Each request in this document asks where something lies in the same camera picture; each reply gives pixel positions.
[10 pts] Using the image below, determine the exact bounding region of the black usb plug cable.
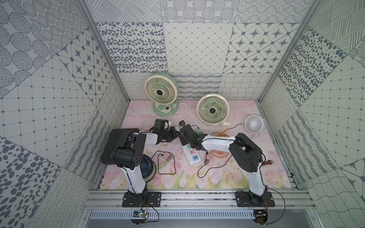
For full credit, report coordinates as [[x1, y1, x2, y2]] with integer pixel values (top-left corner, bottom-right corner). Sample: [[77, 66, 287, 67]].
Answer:
[[196, 122, 246, 179]]

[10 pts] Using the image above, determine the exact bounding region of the green usb adapter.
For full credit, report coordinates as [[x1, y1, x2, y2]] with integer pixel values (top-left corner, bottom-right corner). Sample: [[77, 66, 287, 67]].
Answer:
[[195, 128, 203, 136]]

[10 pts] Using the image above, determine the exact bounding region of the pink usb adapter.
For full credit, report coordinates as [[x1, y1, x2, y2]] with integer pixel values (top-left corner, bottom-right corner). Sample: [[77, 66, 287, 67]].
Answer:
[[163, 153, 173, 161]]

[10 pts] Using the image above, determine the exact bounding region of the aluminium rail frame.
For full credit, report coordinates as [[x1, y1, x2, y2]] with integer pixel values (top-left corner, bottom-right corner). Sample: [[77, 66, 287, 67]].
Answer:
[[81, 189, 316, 210]]

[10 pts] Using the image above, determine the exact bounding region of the cream desk fan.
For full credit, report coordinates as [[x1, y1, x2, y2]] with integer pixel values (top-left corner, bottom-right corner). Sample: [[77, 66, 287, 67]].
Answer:
[[196, 94, 230, 126]]

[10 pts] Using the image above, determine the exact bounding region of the green base desk fan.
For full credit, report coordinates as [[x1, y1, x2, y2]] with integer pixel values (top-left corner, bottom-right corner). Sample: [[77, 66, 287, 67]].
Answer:
[[144, 73, 179, 116]]

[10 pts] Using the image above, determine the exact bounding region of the orange handheld fan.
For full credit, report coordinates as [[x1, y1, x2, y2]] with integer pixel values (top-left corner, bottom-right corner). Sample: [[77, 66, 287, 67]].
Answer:
[[209, 133, 229, 158]]

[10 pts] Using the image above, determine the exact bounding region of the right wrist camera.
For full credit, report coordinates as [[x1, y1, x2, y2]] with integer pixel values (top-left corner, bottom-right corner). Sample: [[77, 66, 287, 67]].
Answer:
[[178, 120, 188, 134]]

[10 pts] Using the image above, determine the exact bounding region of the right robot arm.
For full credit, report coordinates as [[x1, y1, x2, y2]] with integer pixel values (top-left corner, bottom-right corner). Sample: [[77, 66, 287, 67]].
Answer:
[[179, 124, 267, 198]]

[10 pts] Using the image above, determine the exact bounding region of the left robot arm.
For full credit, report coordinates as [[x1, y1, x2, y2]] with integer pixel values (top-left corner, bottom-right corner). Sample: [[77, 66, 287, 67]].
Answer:
[[100, 119, 180, 198]]

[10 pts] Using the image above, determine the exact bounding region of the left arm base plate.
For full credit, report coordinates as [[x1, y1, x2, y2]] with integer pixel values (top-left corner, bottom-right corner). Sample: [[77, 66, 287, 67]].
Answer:
[[122, 191, 162, 208]]

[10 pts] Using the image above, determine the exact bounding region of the black cable of pink adapter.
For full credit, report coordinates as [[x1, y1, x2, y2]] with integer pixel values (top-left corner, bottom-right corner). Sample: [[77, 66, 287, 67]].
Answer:
[[151, 150, 177, 176]]

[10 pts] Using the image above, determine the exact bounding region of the small white fan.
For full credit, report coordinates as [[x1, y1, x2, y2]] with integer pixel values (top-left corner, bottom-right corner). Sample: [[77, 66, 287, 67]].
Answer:
[[244, 115, 266, 134]]

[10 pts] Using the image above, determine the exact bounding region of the white power strip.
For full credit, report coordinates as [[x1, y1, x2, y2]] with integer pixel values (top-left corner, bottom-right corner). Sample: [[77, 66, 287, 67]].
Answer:
[[181, 144, 202, 166]]

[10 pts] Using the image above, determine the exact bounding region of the dark blue fan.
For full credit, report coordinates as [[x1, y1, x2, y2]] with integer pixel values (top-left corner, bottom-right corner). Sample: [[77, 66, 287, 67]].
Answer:
[[140, 154, 157, 183]]

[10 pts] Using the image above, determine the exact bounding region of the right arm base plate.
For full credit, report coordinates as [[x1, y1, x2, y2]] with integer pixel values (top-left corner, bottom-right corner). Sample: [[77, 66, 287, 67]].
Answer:
[[235, 190, 276, 207]]

